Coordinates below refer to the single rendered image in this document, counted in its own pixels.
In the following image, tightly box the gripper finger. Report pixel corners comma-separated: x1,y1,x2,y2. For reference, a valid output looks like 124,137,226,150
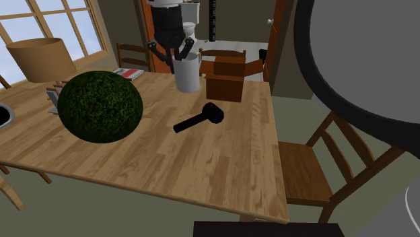
178,36,195,62
147,39,176,75

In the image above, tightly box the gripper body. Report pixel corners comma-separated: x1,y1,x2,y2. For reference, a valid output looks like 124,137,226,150
151,5,186,50

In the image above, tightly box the white toilet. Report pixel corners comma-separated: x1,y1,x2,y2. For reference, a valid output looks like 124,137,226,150
181,1,201,45

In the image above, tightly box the white pitcher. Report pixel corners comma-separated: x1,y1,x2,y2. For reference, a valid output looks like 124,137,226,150
171,51,203,94

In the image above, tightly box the red and white book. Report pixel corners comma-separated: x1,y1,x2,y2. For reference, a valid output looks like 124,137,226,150
112,67,145,82

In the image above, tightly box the brown cardboard box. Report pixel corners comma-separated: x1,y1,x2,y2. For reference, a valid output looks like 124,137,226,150
201,55,265,103

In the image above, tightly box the black flashlight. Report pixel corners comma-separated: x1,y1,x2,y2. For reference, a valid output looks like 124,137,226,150
172,102,225,134

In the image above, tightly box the dark green sphere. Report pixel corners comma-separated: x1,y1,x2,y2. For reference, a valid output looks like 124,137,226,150
57,70,144,144

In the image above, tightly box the brown door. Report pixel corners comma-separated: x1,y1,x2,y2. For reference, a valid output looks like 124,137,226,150
263,0,287,83

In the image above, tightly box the wooden framed window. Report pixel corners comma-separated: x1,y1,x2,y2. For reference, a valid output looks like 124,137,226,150
0,0,110,87

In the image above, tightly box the wooden table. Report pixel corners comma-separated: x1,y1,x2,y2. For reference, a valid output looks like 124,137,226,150
0,67,290,225

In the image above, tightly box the grey flat stand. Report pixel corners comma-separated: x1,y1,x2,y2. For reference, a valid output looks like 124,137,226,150
46,90,61,115

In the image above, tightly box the tan round bin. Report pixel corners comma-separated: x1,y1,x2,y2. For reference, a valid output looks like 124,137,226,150
5,37,77,83

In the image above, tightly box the grey metal bowl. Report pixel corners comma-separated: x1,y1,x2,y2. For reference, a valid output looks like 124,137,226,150
0,102,16,131

